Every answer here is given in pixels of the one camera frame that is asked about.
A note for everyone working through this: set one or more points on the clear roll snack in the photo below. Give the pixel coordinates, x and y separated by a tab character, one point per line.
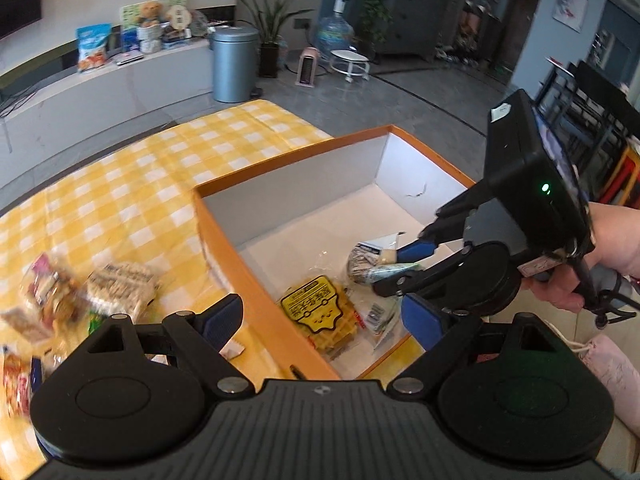
365	262

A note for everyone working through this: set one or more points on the white round stool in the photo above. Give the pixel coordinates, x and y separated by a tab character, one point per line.
349	62

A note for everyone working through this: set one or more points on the green printed card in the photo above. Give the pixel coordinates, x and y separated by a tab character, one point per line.
130	10

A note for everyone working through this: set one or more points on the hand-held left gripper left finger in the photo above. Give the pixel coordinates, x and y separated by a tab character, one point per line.
222	317

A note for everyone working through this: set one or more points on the grey metal trash can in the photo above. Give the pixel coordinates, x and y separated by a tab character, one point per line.
235	65

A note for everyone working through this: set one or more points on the orange cardboard box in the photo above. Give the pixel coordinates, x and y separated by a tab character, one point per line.
265	330

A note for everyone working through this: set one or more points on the dark grey cabinet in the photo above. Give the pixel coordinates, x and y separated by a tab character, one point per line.
415	15

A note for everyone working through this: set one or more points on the red printed snack packet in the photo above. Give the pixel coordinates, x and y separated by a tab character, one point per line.
15	385

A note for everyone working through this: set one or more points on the waffle packet with yellow label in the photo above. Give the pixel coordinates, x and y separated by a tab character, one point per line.
315	310

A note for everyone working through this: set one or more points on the blue snack bag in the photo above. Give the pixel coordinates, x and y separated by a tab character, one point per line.
93	47

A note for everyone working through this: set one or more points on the yellow checked tablecloth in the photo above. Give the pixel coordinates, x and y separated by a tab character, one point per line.
150	185

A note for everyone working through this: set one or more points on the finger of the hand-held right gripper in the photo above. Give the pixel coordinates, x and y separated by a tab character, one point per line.
400	285
417	251

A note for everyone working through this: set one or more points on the flat silver device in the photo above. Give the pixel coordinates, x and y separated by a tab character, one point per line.
131	58

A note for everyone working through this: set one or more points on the rice cracker packet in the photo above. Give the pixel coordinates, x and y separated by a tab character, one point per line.
120	285

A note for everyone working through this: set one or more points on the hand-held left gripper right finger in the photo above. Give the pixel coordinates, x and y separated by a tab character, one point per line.
420	322

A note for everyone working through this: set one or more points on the green trailing vine plant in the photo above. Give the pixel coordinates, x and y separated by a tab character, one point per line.
375	0

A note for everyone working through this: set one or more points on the person's right hand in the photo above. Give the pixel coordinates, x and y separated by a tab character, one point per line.
615	235

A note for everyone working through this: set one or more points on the blue water jug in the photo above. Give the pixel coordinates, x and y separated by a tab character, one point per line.
336	35

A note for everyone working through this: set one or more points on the pink space heater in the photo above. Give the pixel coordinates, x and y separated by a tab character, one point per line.
307	67

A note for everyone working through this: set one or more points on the long-leaved potted plant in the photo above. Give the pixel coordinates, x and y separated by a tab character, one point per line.
270	60

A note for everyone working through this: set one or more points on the brown teddy bear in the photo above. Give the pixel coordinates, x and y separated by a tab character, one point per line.
150	14

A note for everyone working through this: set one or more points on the clear assorted snack bag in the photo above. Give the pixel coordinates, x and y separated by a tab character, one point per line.
50	290

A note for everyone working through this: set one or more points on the red stacked stool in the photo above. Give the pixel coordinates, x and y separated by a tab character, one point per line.
627	170

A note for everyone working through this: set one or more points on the round paper fan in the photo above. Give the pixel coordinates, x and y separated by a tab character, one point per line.
179	17

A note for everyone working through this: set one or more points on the framed wall picture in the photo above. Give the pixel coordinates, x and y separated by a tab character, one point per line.
571	5

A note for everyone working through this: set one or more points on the white marble media console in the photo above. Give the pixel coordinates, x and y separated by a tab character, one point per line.
100	90

